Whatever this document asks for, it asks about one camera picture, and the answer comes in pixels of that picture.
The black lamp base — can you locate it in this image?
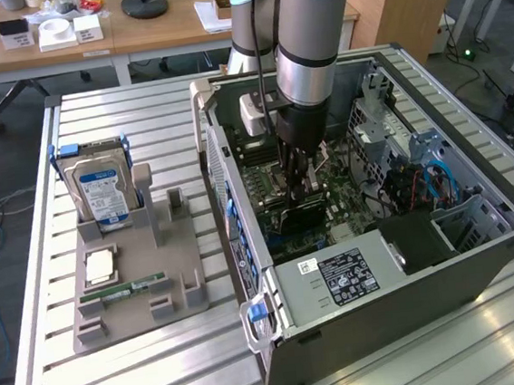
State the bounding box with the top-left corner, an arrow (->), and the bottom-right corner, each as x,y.
119,0 -> 170,22

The black camera cable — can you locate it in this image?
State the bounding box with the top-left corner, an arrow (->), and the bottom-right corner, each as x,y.
247,0 -> 279,128

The grey open PC case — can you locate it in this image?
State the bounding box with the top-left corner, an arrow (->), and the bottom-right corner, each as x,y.
188,38 -> 514,385

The silver CPU chip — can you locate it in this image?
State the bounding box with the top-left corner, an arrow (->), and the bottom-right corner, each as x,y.
83,249 -> 119,284

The white tape roll box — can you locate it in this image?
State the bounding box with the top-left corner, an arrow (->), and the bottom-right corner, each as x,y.
36,16 -> 80,54

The grey parts rack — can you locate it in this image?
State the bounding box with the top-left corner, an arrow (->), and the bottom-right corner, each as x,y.
56,157 -> 213,355

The blue case release latch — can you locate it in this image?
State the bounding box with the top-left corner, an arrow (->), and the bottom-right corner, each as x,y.
245,303 -> 268,324

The grey power supply unit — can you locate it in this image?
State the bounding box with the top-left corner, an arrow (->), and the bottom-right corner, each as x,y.
268,226 -> 411,331

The wooden cabinet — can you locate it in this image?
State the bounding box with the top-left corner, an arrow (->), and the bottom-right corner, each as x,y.
325,0 -> 475,72

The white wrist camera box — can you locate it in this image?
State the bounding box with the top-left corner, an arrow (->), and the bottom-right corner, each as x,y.
237,90 -> 282,139

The small white label box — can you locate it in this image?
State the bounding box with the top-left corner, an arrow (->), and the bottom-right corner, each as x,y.
72,14 -> 104,45

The paper stack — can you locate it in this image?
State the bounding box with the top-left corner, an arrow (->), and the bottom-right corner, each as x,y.
192,0 -> 234,35

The graphics card with metal bracket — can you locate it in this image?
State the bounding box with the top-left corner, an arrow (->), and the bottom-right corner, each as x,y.
276,188 -> 329,236

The silver chipset heatsink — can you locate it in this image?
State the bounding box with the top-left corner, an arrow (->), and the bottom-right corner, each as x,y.
328,224 -> 354,245

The CPU socket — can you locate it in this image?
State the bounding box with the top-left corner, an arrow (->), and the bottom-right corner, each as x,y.
266,158 -> 290,190

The green motherboard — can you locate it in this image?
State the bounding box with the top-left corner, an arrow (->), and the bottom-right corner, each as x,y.
233,129 -> 382,267

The hard disk in blue caddy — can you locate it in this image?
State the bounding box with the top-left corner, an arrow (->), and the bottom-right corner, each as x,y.
46,134 -> 139,235

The green RAM stick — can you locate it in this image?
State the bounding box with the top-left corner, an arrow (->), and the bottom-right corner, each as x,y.
77,274 -> 168,305

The blue disk wire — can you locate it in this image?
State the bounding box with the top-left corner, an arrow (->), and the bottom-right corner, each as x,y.
420,161 -> 463,210

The black and white box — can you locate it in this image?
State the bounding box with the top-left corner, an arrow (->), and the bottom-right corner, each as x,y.
0,16 -> 36,52

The black wire bundle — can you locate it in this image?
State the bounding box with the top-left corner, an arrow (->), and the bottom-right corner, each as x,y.
375,165 -> 424,218

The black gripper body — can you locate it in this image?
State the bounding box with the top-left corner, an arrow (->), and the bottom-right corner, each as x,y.
274,101 -> 334,159

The metal socket cover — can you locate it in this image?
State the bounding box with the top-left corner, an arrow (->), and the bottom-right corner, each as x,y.
309,140 -> 335,184

